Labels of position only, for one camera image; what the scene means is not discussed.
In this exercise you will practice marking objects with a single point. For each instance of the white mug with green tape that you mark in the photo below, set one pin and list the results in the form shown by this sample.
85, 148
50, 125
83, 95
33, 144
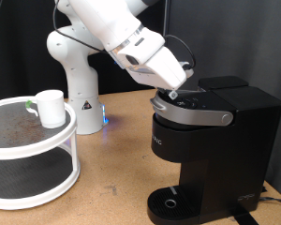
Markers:
51, 109

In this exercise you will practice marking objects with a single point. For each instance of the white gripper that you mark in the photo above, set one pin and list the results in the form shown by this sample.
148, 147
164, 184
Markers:
165, 72

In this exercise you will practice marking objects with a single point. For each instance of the white two-tier turntable rack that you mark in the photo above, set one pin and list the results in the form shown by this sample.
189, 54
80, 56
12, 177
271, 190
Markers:
37, 146

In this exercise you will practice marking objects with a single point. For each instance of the black tape strip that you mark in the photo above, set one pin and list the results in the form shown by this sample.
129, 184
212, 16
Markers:
245, 218

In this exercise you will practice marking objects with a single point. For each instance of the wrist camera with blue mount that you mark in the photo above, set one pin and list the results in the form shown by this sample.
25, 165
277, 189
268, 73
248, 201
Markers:
188, 72

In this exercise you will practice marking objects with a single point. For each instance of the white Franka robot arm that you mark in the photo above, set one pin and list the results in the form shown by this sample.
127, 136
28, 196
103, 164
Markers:
81, 84

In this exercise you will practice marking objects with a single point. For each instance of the grey partition panel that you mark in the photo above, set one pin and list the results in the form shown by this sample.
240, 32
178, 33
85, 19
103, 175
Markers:
240, 31

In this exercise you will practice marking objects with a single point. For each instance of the black Keurig coffee machine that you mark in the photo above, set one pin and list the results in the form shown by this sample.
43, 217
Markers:
228, 156

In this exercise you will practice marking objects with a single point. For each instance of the black curtain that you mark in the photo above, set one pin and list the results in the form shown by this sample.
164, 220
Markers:
22, 62

